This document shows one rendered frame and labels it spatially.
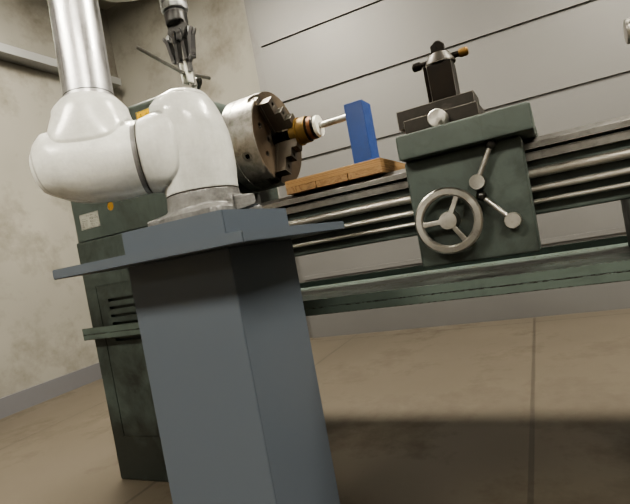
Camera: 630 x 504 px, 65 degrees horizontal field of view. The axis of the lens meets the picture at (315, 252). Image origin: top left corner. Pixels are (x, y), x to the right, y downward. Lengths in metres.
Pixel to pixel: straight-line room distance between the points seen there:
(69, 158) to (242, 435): 0.62
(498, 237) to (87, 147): 0.90
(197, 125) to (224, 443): 0.62
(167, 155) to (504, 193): 0.74
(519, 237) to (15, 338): 3.24
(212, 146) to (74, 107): 0.27
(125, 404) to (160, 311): 0.94
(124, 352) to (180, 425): 0.83
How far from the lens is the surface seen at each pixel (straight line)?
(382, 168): 1.35
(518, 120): 1.17
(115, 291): 1.83
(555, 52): 3.47
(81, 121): 1.08
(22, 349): 3.81
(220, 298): 0.92
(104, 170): 1.05
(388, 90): 3.57
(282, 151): 1.64
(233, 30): 4.29
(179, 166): 1.02
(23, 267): 3.86
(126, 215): 1.75
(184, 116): 1.03
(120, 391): 1.92
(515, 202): 1.20
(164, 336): 1.02
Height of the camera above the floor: 0.71
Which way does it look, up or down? 1 degrees down
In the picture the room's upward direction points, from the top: 10 degrees counter-clockwise
